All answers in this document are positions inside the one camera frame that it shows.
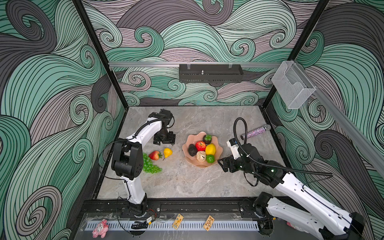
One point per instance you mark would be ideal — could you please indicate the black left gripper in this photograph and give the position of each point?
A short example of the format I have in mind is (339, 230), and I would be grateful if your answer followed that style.
(171, 139)

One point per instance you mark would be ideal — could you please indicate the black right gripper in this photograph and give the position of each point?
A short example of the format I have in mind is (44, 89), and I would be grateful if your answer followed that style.
(230, 159)

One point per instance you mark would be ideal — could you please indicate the green fake lime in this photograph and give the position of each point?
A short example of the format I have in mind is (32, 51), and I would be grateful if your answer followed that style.
(210, 159)

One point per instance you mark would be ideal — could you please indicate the small yellow fake pear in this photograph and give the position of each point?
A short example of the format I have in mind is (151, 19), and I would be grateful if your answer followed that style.
(167, 152)

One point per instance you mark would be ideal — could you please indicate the yellow fake lemon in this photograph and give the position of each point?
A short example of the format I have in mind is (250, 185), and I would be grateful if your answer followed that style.
(210, 149)

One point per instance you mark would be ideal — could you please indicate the red fake strawberry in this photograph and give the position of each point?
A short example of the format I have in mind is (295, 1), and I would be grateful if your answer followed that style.
(155, 155)

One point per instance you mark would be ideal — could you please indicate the pink scalloped fruit bowl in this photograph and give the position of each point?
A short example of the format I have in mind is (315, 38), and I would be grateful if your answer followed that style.
(192, 139)

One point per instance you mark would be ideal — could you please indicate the red fake apple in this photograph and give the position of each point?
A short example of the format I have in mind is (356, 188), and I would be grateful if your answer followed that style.
(200, 146)

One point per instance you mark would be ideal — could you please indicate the dark fake avocado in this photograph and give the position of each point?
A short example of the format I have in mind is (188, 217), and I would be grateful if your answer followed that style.
(192, 150)

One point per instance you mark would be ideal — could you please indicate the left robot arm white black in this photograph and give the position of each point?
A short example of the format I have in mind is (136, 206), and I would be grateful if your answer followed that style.
(128, 160)

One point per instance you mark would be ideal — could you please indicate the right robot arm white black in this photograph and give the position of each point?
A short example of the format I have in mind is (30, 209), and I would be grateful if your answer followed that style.
(316, 216)

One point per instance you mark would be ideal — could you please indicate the green fake grape bunch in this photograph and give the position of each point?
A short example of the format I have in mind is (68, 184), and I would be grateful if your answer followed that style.
(149, 167)

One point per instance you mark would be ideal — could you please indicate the purple glitter tube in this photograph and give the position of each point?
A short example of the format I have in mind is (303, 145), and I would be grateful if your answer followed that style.
(255, 132)

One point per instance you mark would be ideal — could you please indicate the yellow tag right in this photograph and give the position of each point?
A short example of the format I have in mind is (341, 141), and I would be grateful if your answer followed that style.
(208, 223)

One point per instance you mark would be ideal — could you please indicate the yellow tag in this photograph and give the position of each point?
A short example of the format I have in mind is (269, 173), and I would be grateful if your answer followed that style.
(177, 222)
(208, 223)

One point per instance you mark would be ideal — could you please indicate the yellow tag left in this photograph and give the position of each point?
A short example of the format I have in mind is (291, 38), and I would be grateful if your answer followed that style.
(177, 222)

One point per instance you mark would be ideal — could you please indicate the pink plush toy left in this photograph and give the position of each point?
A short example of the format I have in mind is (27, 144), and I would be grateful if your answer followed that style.
(101, 229)

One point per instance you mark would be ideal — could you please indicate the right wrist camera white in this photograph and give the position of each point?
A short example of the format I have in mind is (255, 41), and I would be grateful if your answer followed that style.
(234, 147)

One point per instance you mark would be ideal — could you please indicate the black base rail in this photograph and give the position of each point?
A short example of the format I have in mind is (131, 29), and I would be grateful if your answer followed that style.
(165, 207)

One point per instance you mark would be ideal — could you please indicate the black wall tray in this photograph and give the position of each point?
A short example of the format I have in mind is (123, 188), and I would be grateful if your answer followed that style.
(212, 74)

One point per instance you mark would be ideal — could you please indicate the aluminium back rail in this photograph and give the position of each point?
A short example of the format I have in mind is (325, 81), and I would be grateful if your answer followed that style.
(166, 64)

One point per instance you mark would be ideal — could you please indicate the aluminium rail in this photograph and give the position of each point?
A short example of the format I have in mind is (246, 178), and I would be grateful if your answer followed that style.
(329, 93)
(166, 64)

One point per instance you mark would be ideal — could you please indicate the white slotted cable duct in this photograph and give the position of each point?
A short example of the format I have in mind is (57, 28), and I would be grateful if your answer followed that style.
(189, 225)

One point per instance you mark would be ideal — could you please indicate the clear acrylic wall box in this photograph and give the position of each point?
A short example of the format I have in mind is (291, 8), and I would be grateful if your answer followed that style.
(293, 84)

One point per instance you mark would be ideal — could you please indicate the black corner frame post left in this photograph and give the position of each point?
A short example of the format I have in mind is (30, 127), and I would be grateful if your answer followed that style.
(94, 39)

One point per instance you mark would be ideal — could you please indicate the black corner frame post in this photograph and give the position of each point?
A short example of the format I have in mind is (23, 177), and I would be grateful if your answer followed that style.
(94, 39)
(312, 21)

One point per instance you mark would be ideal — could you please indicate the black corner frame post right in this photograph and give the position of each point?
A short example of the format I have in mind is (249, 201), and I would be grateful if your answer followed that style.
(312, 21)

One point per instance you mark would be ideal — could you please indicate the aluminium right rail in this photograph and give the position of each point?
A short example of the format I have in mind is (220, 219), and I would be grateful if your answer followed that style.
(329, 93)

